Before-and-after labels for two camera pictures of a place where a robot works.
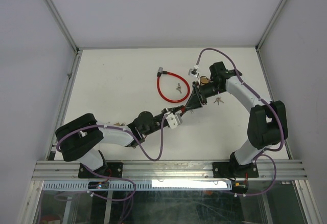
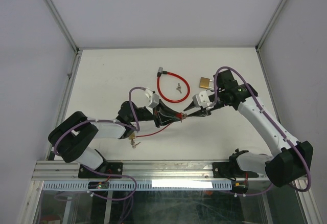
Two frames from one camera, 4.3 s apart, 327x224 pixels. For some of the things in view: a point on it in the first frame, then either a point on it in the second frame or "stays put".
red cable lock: [160, 72] stays put
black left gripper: [173, 110] -> [166, 115]
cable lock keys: [179, 88] stays put
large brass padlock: [204, 80] stays put
